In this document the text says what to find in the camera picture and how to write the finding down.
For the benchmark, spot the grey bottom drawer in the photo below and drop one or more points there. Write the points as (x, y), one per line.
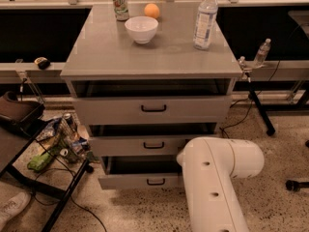
(140, 172)

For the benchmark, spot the grey drawer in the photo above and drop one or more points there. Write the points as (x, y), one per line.
(151, 110)
(139, 145)
(140, 172)

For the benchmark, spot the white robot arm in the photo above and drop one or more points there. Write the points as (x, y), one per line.
(209, 165)

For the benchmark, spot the grey top drawer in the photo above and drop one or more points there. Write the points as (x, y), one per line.
(151, 110)

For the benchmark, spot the grey drawer cabinet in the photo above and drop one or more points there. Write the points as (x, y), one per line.
(107, 63)

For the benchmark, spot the grey middle drawer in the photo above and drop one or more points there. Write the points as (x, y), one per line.
(139, 145)

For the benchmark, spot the white bowl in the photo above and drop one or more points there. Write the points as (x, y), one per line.
(141, 28)

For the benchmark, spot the pile of snack packages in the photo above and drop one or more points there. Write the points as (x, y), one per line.
(63, 137)

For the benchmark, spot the orange fruit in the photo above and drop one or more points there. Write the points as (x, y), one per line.
(152, 10)

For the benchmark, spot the large clear water bottle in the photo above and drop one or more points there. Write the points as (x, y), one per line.
(205, 19)

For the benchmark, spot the black side table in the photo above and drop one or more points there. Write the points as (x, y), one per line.
(12, 145)

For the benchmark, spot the green soda can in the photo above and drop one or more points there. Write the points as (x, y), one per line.
(121, 10)

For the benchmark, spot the small clear water bottle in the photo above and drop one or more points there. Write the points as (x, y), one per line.
(262, 53)

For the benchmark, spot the black stand leg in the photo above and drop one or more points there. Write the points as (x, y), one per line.
(254, 97)

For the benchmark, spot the small black yellow device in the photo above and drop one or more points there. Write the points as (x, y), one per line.
(42, 63)

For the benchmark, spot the green snack bag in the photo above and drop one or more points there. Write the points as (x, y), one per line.
(40, 162)

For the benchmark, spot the dark brown bag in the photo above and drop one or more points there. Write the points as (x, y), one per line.
(20, 117)

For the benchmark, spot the black chair caster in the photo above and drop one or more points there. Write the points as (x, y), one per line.
(296, 186)

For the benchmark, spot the white shoe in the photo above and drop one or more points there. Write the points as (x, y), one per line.
(13, 207)

